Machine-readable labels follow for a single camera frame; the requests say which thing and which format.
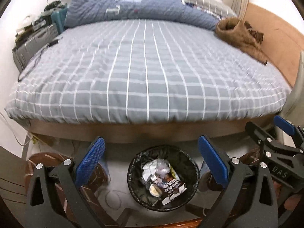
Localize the clear plastic bag red stains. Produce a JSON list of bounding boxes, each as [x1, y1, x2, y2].
[[155, 158, 171, 178]]

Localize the dark brown snack box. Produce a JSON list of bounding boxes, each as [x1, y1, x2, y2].
[[158, 179, 187, 205]]

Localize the yellow white snack wrapper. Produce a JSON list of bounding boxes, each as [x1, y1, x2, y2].
[[169, 163, 180, 180]]

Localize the grey checked bed mattress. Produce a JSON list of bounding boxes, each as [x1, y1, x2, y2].
[[5, 20, 291, 124]]

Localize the teal plastic crate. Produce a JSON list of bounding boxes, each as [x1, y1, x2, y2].
[[51, 7, 67, 34]]

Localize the grey hard suitcase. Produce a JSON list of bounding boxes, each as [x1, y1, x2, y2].
[[12, 24, 59, 73]]

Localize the black charger cable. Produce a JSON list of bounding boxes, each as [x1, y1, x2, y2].
[[17, 36, 63, 82]]

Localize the black lined trash bin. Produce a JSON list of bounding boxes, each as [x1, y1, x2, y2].
[[127, 145, 200, 212]]

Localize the blue striped duvet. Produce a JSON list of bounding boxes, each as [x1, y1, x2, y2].
[[64, 0, 219, 30]]

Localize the round lid in bin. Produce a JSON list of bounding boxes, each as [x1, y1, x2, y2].
[[149, 184, 162, 198]]

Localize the grey checked pillow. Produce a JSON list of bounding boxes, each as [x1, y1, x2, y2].
[[183, 0, 238, 20]]

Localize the wooden headboard panel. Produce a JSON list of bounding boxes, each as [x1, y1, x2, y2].
[[244, 3, 303, 86]]

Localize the right hand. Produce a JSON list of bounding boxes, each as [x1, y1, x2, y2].
[[284, 194, 302, 211]]

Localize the white plastic bag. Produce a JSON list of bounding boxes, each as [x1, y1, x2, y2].
[[142, 160, 157, 184]]

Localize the wooden bed frame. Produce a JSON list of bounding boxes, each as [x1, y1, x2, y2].
[[28, 114, 274, 144]]

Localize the brown fleece garment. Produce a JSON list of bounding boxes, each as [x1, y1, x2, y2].
[[215, 17, 268, 65]]

